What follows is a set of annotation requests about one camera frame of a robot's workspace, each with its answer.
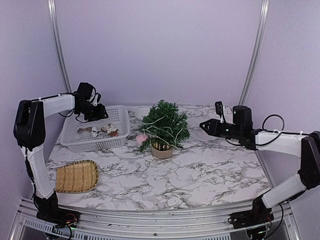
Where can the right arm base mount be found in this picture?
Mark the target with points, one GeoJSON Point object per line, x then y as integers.
{"type": "Point", "coordinates": [247, 218]}

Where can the woven bamboo tray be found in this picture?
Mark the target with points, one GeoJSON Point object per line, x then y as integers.
{"type": "Point", "coordinates": [77, 177]}

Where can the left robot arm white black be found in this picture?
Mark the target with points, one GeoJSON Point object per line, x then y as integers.
{"type": "Point", "coordinates": [30, 132]}

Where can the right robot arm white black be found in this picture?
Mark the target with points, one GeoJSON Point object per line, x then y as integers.
{"type": "Point", "coordinates": [302, 146]}

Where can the white plastic basket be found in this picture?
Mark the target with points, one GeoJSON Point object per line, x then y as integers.
{"type": "Point", "coordinates": [84, 142]}

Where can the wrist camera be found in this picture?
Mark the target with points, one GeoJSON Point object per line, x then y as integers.
{"type": "Point", "coordinates": [219, 109]}
{"type": "Point", "coordinates": [95, 99]}

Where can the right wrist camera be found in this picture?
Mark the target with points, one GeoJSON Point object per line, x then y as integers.
{"type": "Point", "coordinates": [219, 109]}

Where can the white ceramic bowl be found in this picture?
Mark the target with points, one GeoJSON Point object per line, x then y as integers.
{"type": "Point", "coordinates": [142, 112]}

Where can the front aluminium rail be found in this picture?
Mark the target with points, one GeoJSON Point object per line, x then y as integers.
{"type": "Point", "coordinates": [204, 223]}

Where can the right aluminium frame post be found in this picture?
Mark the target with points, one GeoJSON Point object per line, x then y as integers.
{"type": "Point", "coordinates": [260, 33]}

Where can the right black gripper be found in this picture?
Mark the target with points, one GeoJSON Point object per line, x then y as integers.
{"type": "Point", "coordinates": [208, 132]}

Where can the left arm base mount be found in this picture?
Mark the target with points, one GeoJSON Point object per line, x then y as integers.
{"type": "Point", "coordinates": [62, 217]}

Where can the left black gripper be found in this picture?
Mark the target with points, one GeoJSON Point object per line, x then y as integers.
{"type": "Point", "coordinates": [99, 114]}

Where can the small green christmas tree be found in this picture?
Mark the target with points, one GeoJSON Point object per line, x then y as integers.
{"type": "Point", "coordinates": [167, 129]}

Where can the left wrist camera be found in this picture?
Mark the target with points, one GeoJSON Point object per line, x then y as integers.
{"type": "Point", "coordinates": [95, 99]}

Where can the pink pompom ornament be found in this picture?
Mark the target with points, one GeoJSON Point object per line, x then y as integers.
{"type": "Point", "coordinates": [141, 138]}

